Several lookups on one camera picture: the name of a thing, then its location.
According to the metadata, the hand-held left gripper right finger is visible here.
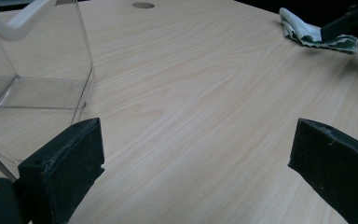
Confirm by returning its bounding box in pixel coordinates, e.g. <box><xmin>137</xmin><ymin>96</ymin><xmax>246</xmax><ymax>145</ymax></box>
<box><xmin>287</xmin><ymin>118</ymin><xmax>358</xmax><ymax>224</ymax></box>

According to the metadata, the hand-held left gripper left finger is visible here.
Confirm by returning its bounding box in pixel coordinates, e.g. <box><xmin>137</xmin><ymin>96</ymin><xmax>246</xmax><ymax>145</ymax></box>
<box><xmin>18</xmin><ymin>117</ymin><xmax>105</xmax><ymax>224</ymax></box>

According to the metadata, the light green cloth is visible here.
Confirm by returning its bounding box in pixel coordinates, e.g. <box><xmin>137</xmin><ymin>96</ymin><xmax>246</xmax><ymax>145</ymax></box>
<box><xmin>279</xmin><ymin>7</ymin><xmax>358</xmax><ymax>55</ymax></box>

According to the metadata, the clear plastic divided organizer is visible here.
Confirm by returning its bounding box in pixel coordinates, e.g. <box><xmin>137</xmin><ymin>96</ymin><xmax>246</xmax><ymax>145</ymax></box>
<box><xmin>0</xmin><ymin>0</ymin><xmax>96</xmax><ymax>182</ymax></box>

